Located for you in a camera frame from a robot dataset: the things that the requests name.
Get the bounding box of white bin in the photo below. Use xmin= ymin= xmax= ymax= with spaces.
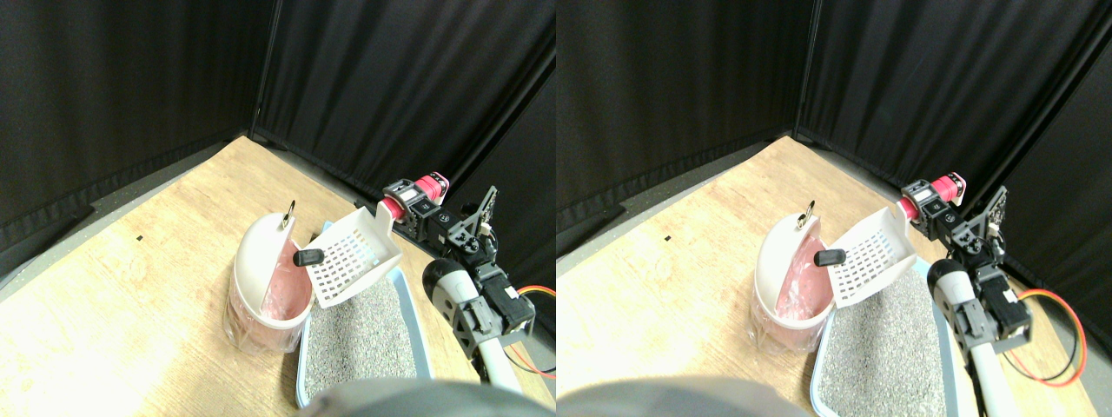
xmin=751 ymin=200 xmax=840 ymax=353
xmin=224 ymin=200 xmax=316 ymax=353

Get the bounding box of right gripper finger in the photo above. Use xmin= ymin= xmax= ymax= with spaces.
xmin=901 ymin=180 xmax=937 ymax=220
xmin=385 ymin=180 xmax=420 ymax=220

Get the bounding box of white scoop with red handle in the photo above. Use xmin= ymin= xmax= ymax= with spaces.
xmin=825 ymin=172 xmax=967 ymax=309
xmin=306 ymin=174 xmax=450 ymax=309

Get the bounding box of black curtain stand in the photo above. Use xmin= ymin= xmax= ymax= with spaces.
xmin=792 ymin=0 xmax=824 ymax=136
xmin=252 ymin=0 xmax=285 ymax=136
xmin=980 ymin=35 xmax=1112 ymax=214
xmin=441 ymin=48 xmax=556 ymax=214

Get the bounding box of orange wire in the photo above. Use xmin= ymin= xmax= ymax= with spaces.
xmin=999 ymin=288 xmax=1089 ymax=388
xmin=508 ymin=284 xmax=556 ymax=380

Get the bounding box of blue litter tray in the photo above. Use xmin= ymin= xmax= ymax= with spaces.
xmin=295 ymin=268 xmax=435 ymax=409
xmin=810 ymin=261 xmax=967 ymax=417

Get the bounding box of black bracket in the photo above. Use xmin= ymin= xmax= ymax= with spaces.
xmin=447 ymin=185 xmax=501 ymax=257
xmin=960 ymin=185 xmax=1009 ymax=259

